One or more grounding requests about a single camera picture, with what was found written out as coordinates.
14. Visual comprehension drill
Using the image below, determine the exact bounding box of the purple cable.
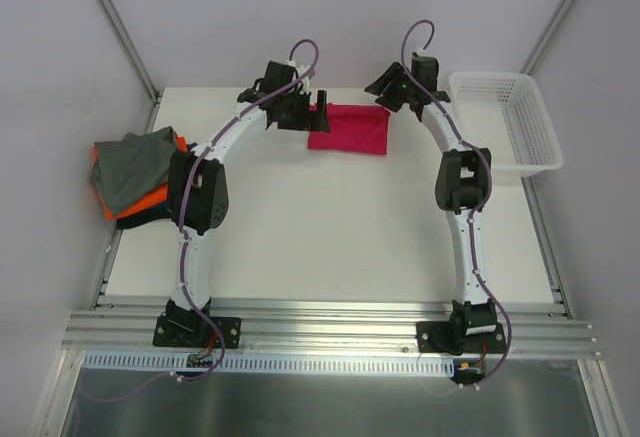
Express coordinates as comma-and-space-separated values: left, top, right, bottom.
178, 39, 321, 308
400, 19, 514, 383

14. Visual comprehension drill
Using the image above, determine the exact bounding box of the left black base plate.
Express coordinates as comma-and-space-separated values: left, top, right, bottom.
152, 301, 242, 349

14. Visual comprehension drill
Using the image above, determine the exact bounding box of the black t shirt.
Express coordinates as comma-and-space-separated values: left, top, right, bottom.
116, 207, 171, 230

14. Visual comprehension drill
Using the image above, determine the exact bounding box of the white plastic basket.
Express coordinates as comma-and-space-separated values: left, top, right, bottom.
449, 71, 564, 179

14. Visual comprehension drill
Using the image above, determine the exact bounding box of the pink t shirt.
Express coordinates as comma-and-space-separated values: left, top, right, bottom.
307, 104, 391, 156

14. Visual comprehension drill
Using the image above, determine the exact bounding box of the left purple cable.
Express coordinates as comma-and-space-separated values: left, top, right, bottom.
178, 39, 321, 308

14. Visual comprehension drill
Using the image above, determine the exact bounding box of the aluminium rail frame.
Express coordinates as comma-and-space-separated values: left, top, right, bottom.
63, 87, 602, 360

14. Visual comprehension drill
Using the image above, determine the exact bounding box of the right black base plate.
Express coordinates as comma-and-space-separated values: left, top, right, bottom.
416, 321, 507, 356

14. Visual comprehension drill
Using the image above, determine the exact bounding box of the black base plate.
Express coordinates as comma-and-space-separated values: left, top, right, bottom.
416, 321, 507, 356
152, 301, 242, 349

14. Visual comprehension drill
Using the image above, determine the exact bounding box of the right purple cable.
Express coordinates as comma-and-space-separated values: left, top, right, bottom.
400, 19, 514, 383

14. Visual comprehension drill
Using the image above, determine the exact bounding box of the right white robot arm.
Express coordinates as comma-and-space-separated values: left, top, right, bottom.
365, 53, 497, 352

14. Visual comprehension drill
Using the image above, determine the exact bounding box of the white slotted cable duct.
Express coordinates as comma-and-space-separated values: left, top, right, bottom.
83, 351, 454, 378

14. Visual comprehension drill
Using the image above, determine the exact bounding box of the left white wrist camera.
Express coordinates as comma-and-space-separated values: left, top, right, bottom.
286, 60, 315, 94

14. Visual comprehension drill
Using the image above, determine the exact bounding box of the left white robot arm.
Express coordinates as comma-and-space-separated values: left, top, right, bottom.
165, 60, 329, 345

